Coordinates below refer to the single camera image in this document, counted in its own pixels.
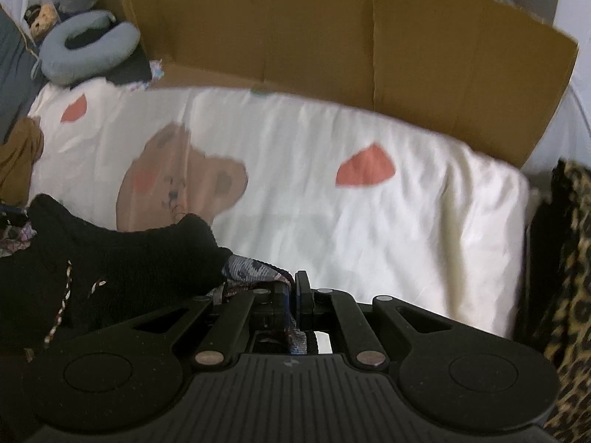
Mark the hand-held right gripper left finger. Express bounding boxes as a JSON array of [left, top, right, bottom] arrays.
[[130, 281, 295, 368]]

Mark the black garment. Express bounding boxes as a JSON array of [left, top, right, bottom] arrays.
[[0, 194, 233, 365]]

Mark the black cloth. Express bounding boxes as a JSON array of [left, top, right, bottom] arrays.
[[82, 48, 154, 86]]

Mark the bear print white blanket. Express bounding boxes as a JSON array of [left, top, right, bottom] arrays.
[[28, 76, 532, 340]]

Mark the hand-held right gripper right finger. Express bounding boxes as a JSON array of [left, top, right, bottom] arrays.
[[294, 271, 456, 370]]

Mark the grey patterned cloth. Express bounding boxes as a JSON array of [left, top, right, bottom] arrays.
[[210, 254, 320, 356]]

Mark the dark grey cloth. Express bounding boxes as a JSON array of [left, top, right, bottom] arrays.
[[0, 9, 48, 144]]

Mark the small bear plush toy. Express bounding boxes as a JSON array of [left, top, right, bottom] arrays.
[[23, 4, 59, 38]]

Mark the grey neck pillow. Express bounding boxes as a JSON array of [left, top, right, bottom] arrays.
[[39, 9, 141, 86]]

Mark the brown cardboard sheet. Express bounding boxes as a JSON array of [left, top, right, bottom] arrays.
[[99, 0, 581, 169]]

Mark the leopard print cloth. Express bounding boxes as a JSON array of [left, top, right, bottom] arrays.
[[512, 159, 591, 443]]

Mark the brown cloth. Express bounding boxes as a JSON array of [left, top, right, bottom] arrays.
[[0, 117, 45, 208]]

